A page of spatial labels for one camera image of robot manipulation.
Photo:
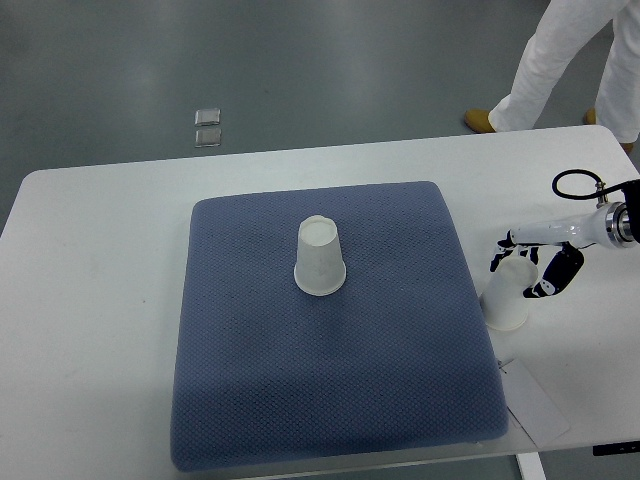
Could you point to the black table control panel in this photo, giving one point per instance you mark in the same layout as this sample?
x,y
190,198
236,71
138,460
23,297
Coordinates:
x,y
616,448

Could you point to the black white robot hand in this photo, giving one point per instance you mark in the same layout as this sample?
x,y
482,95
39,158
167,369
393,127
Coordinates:
x,y
571,235

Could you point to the white paper cup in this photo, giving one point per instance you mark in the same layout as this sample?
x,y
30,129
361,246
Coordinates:
x,y
319,269
502,302

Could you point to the blue quilted cushion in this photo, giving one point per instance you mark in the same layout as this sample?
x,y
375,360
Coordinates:
x,y
398,357

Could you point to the white table leg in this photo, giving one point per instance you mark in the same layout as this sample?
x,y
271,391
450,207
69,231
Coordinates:
x,y
530,466

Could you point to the white paper cup on cushion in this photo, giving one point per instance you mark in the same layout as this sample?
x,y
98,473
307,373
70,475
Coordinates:
x,y
319,269

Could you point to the white paper tag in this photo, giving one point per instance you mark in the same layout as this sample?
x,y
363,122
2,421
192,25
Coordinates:
x,y
535,423

